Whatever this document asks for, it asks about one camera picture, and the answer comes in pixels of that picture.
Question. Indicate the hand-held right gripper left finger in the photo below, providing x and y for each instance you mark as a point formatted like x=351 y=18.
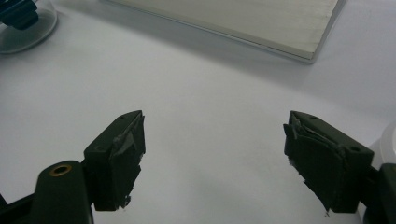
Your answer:
x=120 y=168

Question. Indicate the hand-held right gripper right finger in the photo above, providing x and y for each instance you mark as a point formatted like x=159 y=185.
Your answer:
x=323 y=168

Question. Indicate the round glass container blue lid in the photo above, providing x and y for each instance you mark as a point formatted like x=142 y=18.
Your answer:
x=21 y=28

